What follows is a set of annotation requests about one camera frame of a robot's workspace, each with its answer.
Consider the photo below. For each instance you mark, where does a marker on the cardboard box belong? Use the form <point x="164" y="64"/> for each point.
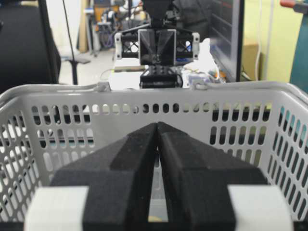
<point x="249" y="54"/>

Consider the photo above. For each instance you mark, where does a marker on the dark monitor screen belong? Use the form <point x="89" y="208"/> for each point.
<point x="226" y="36"/>

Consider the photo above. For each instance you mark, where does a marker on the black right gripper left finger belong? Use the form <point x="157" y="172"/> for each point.
<point x="107" y="190"/>

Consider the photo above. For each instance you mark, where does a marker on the grey plastic shopping basket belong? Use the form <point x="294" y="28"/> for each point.
<point x="44" y="127"/>

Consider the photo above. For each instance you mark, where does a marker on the black camera under gripper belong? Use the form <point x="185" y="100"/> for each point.
<point x="160" y="77"/>

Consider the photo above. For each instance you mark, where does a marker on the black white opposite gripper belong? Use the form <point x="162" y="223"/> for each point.
<point x="168" y="46"/>

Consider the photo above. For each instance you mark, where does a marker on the black office chair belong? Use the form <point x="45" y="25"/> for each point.
<point x="28" y="53"/>

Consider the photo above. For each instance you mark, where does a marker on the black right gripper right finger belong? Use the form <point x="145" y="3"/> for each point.
<point x="216" y="191"/>

